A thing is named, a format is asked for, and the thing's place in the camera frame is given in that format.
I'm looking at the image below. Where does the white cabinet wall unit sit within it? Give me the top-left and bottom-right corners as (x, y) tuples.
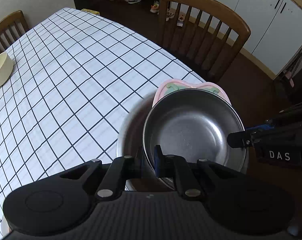
(217, 0), (302, 79)

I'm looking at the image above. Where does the pink steel-lined handled bowl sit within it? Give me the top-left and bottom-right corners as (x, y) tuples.
(142, 88), (248, 173)

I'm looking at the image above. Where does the wooden chair at right side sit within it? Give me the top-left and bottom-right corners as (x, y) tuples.
(156, 0), (251, 83)

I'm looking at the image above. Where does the wooden chair at far end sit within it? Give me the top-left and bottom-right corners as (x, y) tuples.
(0, 10), (30, 54)

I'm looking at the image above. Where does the large stainless steel bowl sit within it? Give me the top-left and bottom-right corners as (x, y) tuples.
(116, 93), (248, 190)

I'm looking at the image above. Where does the cream round bowl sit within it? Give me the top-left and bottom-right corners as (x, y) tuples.
(0, 52), (13, 87)

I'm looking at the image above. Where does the checkered white tablecloth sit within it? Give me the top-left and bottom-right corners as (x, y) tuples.
(0, 8), (202, 239)

